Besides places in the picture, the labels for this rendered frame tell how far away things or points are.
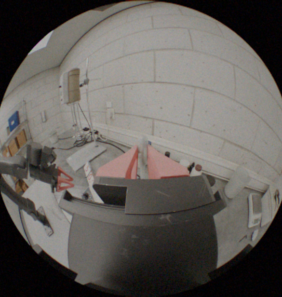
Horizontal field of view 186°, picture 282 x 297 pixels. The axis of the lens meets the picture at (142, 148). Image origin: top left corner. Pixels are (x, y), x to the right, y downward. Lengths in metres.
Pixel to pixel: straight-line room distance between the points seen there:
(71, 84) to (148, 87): 0.45
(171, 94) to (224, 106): 0.29
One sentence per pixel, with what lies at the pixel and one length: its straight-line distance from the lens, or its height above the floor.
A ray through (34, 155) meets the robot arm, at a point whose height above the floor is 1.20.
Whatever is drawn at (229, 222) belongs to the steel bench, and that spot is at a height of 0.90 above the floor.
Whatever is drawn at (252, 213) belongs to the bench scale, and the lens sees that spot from 0.73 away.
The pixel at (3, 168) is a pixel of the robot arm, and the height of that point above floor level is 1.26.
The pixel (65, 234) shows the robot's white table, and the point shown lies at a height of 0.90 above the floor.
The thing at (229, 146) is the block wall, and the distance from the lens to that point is 0.61.
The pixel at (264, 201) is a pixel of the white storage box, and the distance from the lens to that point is 0.95.
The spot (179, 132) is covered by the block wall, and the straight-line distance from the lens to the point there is 0.57.
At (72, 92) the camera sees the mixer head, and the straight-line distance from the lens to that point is 0.61.
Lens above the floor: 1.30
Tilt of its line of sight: 34 degrees down
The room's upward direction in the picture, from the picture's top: straight up
